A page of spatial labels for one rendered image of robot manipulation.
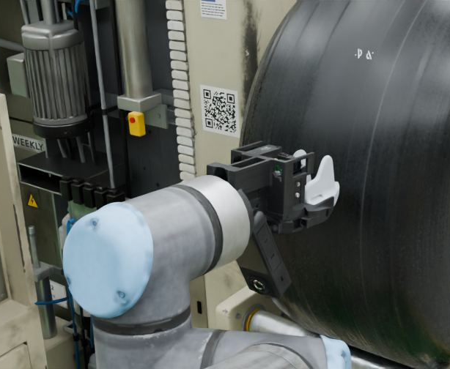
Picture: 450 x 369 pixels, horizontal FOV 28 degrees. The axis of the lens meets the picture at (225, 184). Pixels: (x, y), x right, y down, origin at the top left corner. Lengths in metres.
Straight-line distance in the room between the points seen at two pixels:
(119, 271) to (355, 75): 0.43
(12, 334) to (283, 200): 0.75
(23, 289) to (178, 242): 0.80
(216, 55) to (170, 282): 0.65
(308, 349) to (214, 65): 0.70
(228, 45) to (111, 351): 0.67
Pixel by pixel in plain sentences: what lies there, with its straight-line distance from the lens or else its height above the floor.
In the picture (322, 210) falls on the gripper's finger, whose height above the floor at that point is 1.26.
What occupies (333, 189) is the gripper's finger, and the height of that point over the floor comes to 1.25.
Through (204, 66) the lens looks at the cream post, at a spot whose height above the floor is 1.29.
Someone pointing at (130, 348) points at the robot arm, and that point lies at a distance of 0.82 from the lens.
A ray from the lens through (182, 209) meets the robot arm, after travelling 0.82.
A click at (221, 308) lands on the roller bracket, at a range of 1.42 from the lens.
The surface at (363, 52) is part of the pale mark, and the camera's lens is 1.09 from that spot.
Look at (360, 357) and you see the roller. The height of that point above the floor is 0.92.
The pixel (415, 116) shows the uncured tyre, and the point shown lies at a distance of 1.04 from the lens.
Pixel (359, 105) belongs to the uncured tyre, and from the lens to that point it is 1.07.
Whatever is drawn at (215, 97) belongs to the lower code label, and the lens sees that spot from 1.42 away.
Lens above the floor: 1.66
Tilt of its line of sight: 23 degrees down
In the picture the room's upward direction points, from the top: 4 degrees counter-clockwise
